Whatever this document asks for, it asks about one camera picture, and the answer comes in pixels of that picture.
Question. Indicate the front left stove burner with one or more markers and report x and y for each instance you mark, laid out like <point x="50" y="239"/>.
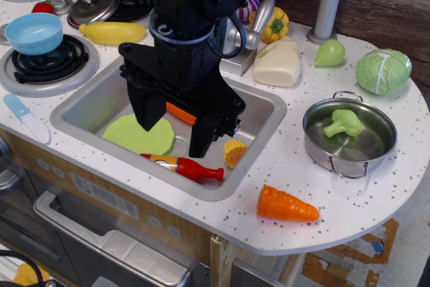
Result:
<point x="64" y="69"/>

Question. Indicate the grey stove knob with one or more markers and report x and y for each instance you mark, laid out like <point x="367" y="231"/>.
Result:
<point x="61" y="7"/>

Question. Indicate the steel pot lid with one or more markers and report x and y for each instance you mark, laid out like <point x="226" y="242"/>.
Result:
<point x="91" y="11"/>

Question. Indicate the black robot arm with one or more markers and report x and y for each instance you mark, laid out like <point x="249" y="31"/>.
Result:
<point x="195" y="16"/>

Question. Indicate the orange carrot with green top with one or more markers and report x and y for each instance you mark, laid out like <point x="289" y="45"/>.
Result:
<point x="181" y="114"/>

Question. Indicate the orange toy carrot chunk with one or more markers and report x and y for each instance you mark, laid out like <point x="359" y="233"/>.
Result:
<point x="280" y="205"/>

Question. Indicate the grey oven door handle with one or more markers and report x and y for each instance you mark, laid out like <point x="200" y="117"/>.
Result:
<point x="112" y="259"/>

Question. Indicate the purple toy onion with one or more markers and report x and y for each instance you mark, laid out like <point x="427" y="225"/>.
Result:
<point x="243" y="13"/>

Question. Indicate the yellow toy corn piece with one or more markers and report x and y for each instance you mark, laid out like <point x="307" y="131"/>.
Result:
<point x="233" y="151"/>

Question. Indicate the blue and white toy knife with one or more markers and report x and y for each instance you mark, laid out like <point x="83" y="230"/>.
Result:
<point x="33" y="124"/>

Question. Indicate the yellow toy squash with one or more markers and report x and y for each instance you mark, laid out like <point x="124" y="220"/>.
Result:
<point x="112" y="33"/>

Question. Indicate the silver toy faucet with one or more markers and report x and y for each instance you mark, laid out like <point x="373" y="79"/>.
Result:
<point x="240" y="63"/>

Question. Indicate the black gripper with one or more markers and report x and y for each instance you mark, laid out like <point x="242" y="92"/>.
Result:
<point x="183" y="70"/>

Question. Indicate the steel sink basin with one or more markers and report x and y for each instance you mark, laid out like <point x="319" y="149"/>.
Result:
<point x="91" y="109"/>

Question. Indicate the back right stove burner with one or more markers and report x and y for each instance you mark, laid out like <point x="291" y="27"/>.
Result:
<point x="130" y="11"/>

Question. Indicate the green toy plate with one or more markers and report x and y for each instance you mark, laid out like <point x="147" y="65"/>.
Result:
<point x="129" y="134"/>

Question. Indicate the light green toy pear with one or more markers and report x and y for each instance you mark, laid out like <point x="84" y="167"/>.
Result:
<point x="330" y="53"/>

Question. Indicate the yellow object on floor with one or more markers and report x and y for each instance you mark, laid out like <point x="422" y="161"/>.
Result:
<point x="25" y="275"/>

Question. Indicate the grey metal pole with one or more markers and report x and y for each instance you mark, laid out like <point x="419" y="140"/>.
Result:
<point x="325" y="21"/>

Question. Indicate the yellow toy bell pepper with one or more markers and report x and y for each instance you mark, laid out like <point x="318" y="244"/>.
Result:
<point x="277" y="26"/>

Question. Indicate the red toy ketchup bottle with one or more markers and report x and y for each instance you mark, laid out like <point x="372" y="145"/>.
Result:
<point x="186" y="167"/>

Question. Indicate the green toy broccoli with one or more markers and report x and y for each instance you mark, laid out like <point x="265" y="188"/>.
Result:
<point x="343" y="121"/>

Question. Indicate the blue toy bowl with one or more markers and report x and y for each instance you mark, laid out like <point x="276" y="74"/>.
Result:
<point x="35" y="33"/>

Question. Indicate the steel pan with handles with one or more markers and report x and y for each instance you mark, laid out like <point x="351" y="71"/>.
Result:
<point x="347" y="136"/>

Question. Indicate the cream toy bottle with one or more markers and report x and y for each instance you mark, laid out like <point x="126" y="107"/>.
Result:
<point x="278" y="64"/>

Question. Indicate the green toy cabbage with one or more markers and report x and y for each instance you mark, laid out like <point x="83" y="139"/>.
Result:
<point x="383" y="71"/>

